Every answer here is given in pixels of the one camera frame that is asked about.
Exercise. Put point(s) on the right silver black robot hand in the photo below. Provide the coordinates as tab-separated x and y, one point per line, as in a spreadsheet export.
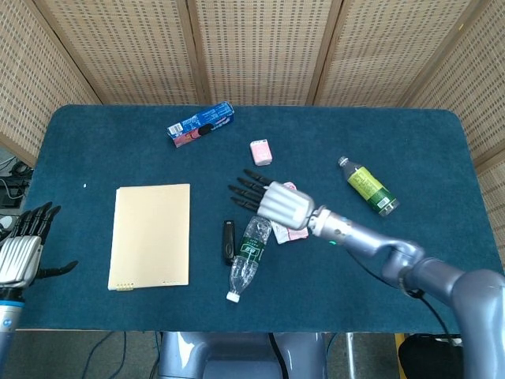
282	205

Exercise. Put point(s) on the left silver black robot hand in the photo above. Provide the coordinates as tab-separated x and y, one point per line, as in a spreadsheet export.
21	252

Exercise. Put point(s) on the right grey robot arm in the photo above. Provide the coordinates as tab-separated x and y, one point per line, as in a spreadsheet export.
414	260

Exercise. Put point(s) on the white pink wet wipes pack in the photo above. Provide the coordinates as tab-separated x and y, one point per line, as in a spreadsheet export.
290	236

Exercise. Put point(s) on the small pink tissue pack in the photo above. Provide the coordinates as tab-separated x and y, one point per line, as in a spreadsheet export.
261	152

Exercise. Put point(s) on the clear bottle dark green label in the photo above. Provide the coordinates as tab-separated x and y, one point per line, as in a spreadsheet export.
248	252

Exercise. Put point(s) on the clear bottle yellow-green label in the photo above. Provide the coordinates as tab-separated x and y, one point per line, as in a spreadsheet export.
369	187

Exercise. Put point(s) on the blue cookie box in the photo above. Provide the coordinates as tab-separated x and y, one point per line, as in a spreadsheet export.
201	123

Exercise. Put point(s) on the beige spiral notebook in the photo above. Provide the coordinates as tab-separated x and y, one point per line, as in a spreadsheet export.
150	237

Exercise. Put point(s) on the woven bamboo folding screen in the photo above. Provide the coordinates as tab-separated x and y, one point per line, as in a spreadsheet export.
260	51

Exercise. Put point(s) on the grey robot torso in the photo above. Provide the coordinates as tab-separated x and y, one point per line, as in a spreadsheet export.
236	355

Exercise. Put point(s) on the metal table leg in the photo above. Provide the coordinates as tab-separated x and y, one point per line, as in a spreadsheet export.
350	355

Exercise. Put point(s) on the black bag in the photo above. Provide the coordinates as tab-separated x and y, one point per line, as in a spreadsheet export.
426	359

